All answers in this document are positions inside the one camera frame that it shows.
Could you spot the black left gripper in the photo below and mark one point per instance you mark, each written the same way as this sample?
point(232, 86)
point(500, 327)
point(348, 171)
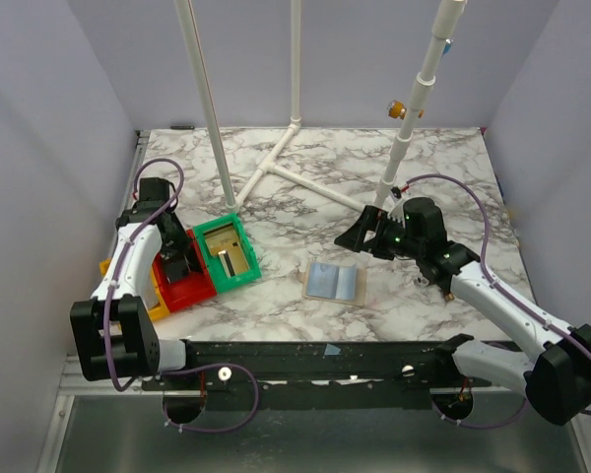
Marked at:
point(181, 246)

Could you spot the red plastic bin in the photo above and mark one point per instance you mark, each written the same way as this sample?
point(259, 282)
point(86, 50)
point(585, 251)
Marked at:
point(195, 288)

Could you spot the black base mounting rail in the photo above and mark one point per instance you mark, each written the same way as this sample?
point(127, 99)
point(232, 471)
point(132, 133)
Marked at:
point(238, 376)

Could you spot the orange knob on pipe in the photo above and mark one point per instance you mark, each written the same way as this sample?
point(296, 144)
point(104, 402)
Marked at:
point(396, 110)

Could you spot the beige card holder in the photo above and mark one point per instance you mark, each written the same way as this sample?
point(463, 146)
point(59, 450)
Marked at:
point(334, 283)

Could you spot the aluminium extrusion rail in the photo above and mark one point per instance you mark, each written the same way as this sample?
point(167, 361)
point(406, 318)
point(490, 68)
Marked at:
point(72, 381)

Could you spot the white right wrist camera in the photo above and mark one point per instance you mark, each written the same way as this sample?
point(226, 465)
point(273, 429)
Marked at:
point(395, 212)

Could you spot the gold credit card in bin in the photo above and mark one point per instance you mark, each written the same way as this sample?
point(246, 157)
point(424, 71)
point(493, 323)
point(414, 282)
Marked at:
point(227, 238)

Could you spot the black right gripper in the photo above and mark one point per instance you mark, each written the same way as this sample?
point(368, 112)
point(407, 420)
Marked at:
point(372, 232)

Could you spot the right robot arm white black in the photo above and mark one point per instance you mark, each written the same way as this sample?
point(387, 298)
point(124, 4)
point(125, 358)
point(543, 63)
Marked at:
point(551, 368)

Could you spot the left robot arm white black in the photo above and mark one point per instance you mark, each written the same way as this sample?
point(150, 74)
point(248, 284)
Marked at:
point(113, 332)

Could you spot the green plastic bin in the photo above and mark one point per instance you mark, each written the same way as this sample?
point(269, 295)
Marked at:
point(216, 270)

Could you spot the yellow plastic bin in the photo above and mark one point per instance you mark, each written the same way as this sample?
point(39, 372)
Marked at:
point(157, 309)

